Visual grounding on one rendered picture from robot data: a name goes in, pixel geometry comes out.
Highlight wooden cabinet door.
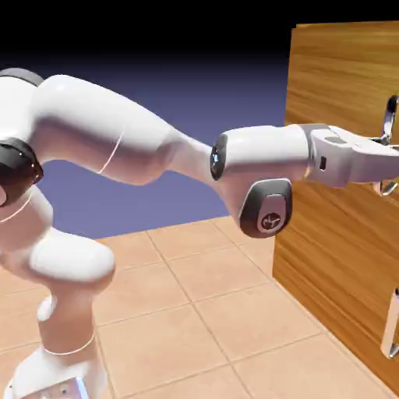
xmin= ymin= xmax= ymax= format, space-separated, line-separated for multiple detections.
xmin=271 ymin=177 xmax=399 ymax=399
xmin=284 ymin=19 xmax=399 ymax=203

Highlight light wood cabinet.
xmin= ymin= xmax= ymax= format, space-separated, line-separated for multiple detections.
xmin=271 ymin=19 xmax=399 ymax=399

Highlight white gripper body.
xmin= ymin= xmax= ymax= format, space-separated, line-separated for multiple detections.
xmin=337 ymin=125 xmax=399 ymax=189

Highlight curved silver metal handle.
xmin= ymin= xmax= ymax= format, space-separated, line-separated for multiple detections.
xmin=377 ymin=94 xmax=399 ymax=197
xmin=380 ymin=287 xmax=399 ymax=360

